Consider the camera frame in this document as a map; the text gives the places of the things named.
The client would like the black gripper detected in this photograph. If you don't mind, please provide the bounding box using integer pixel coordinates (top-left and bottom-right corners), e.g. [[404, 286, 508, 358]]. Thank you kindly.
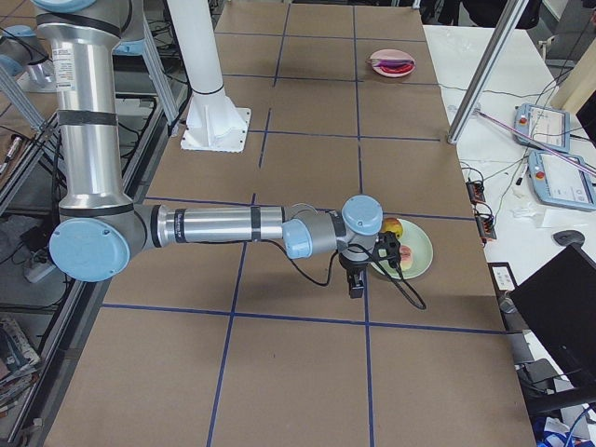
[[339, 251, 369, 299]]

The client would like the pale peach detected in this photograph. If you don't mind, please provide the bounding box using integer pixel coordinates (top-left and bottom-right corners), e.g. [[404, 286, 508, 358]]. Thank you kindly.
[[400, 245, 413, 271]]

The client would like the red yellow apple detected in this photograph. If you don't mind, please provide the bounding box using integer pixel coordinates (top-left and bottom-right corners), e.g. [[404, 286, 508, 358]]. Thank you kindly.
[[381, 217, 404, 239]]

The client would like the red chili pepper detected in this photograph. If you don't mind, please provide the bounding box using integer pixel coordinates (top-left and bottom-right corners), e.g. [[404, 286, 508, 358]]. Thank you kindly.
[[375, 64, 415, 77]]

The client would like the purple eggplant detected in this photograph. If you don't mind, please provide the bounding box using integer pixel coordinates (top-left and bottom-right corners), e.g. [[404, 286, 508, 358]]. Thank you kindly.
[[370, 58, 414, 67]]

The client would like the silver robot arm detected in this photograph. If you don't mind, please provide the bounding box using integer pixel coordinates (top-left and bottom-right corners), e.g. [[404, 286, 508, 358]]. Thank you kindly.
[[35, 1, 383, 298]]

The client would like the light green plate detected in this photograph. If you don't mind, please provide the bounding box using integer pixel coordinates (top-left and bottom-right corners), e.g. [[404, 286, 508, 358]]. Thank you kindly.
[[398, 218, 433, 279]]

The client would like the lower orange circuit board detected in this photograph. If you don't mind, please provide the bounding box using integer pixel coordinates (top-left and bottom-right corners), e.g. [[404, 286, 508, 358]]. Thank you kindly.
[[474, 212, 497, 244]]

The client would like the orange circuit board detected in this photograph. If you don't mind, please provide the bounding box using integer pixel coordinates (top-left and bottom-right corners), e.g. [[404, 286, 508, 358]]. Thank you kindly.
[[474, 212, 497, 244], [466, 180, 485, 205]]

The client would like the upper orange circuit board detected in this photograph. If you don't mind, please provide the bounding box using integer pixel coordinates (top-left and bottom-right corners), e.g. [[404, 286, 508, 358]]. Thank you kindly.
[[466, 180, 485, 205]]

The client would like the white label card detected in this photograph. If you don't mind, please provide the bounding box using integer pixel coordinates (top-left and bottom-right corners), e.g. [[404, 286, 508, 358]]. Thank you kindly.
[[488, 262, 517, 293]]

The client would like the black monitor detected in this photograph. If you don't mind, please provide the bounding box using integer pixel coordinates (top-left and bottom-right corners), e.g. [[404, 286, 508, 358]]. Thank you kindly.
[[510, 244, 595, 386]]

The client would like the black computer mouse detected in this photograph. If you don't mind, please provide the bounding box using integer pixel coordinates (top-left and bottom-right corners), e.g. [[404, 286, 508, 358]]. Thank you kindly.
[[552, 229, 585, 247]]

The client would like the pink plate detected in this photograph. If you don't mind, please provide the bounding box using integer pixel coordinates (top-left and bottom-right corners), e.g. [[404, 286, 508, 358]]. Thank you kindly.
[[368, 48, 416, 78]]

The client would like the lower teach pendant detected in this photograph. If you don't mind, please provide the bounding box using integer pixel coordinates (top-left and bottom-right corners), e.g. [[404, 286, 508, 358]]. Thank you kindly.
[[528, 150, 595, 210]]

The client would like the teach pendant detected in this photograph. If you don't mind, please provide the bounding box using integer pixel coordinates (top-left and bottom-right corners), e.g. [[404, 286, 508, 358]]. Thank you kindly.
[[514, 103, 571, 154], [528, 150, 595, 210]]

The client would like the upper teach pendant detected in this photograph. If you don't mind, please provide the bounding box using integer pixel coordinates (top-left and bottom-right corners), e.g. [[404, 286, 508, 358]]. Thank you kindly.
[[514, 103, 571, 154]]

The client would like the stack of magazines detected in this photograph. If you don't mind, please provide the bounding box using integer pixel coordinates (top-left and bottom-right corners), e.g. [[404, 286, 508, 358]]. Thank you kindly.
[[1, 314, 41, 417]]

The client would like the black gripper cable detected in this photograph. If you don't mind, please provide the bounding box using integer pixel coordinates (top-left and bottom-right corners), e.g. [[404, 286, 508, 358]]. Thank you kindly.
[[288, 242, 427, 311]]

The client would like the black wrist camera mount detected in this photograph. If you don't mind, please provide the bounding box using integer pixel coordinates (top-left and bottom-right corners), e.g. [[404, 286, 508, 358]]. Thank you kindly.
[[374, 231, 401, 270]]

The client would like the aluminium frame post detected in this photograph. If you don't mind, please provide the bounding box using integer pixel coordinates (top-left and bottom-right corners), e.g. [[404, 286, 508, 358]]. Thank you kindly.
[[447, 0, 541, 144]]

